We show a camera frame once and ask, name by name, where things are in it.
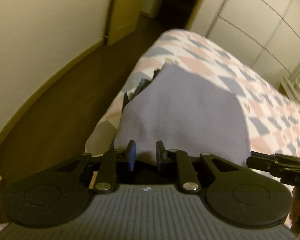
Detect grey fleece garment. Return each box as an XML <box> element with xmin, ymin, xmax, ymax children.
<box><xmin>114</xmin><ymin>64</ymin><xmax>250</xmax><ymax>165</ymax></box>

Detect folded clothes stack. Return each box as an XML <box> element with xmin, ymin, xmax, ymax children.
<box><xmin>121</xmin><ymin>69</ymin><xmax>161</xmax><ymax>111</ymax></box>

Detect checkered pink grey quilt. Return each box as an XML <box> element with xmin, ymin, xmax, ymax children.
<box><xmin>85</xmin><ymin>29</ymin><xmax>300</xmax><ymax>157</ymax></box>

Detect white wardrobe doors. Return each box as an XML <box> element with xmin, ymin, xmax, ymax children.
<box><xmin>187</xmin><ymin>0</ymin><xmax>300</xmax><ymax>87</ymax></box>

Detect wooden door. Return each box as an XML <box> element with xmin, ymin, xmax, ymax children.
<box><xmin>104</xmin><ymin>0</ymin><xmax>163</xmax><ymax>46</ymax></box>

